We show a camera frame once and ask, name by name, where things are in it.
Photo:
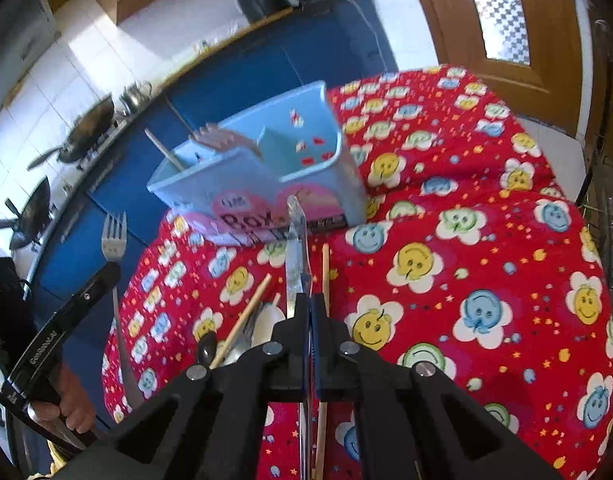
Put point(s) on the steel gas stove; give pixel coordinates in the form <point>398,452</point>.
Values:
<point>71,185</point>

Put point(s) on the red smiley flower tablecloth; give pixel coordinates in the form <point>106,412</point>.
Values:
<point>461,260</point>

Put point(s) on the wooden door with glass pane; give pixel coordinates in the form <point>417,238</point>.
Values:
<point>446,20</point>

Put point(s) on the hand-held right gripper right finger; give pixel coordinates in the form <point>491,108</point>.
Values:
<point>322,330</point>

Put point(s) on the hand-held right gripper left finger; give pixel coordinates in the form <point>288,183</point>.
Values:
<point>299,325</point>

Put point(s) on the metal fork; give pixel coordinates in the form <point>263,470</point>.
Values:
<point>226,141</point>
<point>114,240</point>

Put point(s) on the metal table knife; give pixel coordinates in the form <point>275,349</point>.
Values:
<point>296,240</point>

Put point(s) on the black wok with lid knob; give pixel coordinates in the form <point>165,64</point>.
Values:
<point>34,212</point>

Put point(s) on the metal spoon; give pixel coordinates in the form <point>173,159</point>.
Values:
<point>239,335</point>

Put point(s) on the blue kitchen cabinet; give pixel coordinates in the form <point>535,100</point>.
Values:
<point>226,85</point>

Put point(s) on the black spoon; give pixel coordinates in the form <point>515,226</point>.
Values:
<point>207,351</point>

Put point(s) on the dark metal rack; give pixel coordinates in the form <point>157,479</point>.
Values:
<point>601,125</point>

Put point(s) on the person's left hand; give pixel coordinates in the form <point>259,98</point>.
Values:
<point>74,400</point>

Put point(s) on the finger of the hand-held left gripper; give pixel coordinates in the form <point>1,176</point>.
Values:
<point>89,295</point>

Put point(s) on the light blue utensil box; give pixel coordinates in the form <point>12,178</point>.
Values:
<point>236,185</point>

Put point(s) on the steel kettle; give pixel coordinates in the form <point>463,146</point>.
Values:
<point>134,96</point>

